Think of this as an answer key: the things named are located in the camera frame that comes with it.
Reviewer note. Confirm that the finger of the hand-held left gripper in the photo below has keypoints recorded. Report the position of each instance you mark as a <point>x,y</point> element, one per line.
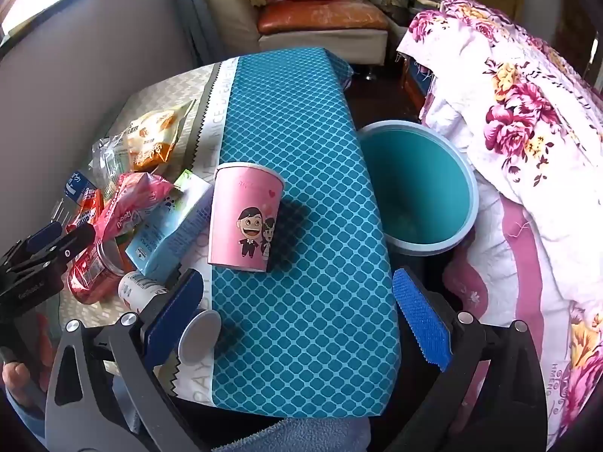
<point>70,245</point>
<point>42,238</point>

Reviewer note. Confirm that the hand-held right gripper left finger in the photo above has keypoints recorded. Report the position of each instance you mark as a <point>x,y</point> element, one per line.
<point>172,320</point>

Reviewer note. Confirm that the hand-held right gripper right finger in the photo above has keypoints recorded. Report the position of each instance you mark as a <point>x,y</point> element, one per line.
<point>421,320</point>

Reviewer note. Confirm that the red soda can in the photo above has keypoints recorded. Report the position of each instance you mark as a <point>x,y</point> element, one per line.
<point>89,273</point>

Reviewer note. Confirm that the red orange packet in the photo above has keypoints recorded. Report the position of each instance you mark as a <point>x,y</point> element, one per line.
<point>89,207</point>

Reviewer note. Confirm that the pink snack packet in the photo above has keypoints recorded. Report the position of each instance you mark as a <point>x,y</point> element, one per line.
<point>127,207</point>

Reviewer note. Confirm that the pink cartoon paper cup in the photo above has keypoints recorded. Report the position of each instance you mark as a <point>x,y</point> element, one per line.
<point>247,221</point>

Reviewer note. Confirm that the orange snack packet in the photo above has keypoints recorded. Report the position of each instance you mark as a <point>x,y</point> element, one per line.
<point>150,141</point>

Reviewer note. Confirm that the teal round waste bin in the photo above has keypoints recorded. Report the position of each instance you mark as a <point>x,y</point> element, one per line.
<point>414,183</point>

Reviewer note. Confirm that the person's left hand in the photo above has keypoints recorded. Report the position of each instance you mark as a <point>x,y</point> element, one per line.
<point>16,379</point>

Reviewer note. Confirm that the small white bottle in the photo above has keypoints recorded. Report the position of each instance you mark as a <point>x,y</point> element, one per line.
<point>136,289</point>

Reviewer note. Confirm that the small blue packet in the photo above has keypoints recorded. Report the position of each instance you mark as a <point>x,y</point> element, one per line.
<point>77,186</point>

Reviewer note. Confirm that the light blue carton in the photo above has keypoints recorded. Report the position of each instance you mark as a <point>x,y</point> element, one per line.
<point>169,235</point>

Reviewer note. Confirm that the clear plastic wrapper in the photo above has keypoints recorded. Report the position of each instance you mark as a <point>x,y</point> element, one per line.
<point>108,160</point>

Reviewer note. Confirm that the pink embroidered bedsheet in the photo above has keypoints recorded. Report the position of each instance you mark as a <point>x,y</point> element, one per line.
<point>513,263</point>

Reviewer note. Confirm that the teal patterned tablecloth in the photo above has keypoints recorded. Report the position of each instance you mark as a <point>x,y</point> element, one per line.
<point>306,197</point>

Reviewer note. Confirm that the floral white blanket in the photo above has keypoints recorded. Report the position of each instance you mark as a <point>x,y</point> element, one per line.
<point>527,103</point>

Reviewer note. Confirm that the grey blue curtain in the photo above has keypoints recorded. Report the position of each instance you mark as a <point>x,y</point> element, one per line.
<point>193,9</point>

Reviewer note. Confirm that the cream leather sofa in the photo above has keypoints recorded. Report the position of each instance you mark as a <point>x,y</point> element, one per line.
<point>226,4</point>

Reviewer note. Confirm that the orange seat cushion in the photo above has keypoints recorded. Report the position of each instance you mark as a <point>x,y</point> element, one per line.
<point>320,16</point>

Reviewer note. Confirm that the wooden bed frame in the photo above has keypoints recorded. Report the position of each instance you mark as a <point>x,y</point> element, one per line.
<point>414,87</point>

